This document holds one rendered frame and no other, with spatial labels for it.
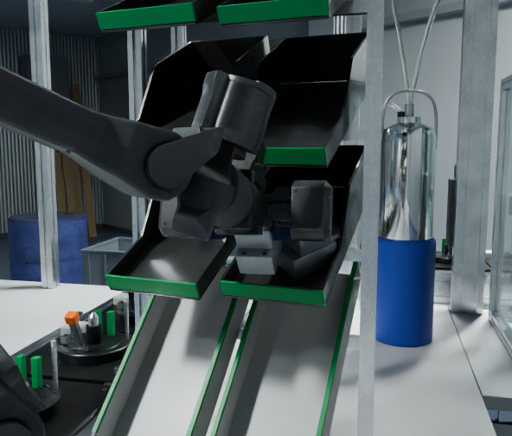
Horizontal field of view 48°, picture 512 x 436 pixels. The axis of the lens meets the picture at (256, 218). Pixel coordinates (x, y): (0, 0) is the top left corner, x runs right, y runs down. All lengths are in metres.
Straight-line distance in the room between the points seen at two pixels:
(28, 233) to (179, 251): 3.54
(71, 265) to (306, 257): 3.71
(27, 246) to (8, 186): 4.84
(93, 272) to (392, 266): 1.84
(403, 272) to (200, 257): 0.81
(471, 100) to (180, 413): 1.32
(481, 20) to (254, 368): 1.32
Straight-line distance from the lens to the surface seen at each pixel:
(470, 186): 1.82
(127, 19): 0.73
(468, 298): 1.88
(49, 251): 2.17
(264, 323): 0.83
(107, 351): 1.13
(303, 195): 0.59
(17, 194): 9.17
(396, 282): 1.50
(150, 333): 0.85
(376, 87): 0.77
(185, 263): 0.77
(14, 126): 0.44
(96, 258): 2.98
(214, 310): 0.84
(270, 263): 0.66
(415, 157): 1.47
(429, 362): 1.47
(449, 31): 4.91
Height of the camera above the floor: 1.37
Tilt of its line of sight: 7 degrees down
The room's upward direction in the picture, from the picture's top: straight up
